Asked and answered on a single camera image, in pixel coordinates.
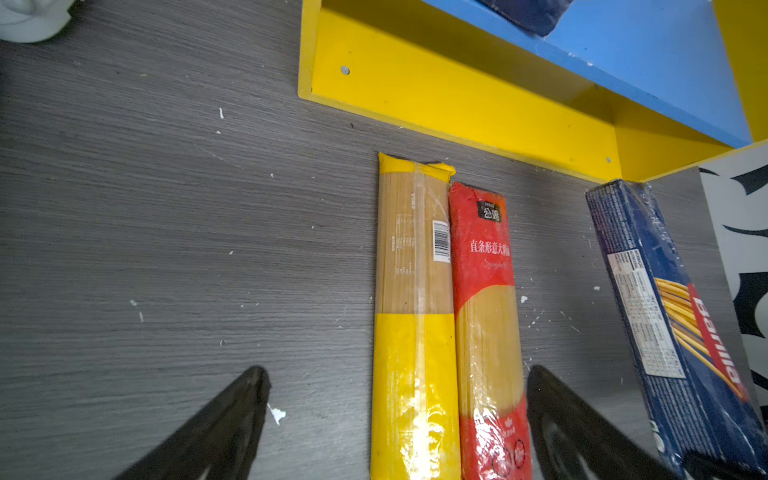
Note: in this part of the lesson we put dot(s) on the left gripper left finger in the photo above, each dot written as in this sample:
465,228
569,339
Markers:
219,442

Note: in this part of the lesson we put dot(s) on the yellow shelf unit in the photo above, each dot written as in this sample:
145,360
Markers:
636,90

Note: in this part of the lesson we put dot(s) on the red spaghetti bag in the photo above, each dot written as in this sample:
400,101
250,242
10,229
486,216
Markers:
494,430

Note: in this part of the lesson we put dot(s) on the white round device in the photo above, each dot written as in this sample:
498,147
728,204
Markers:
32,21

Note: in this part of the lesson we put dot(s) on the blue Barilla pasta box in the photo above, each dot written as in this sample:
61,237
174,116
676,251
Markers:
536,17

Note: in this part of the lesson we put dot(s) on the blue Barilla spaghetti bag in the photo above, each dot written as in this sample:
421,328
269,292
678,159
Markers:
694,395

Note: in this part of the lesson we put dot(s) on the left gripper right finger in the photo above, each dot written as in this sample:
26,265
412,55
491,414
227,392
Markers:
573,441

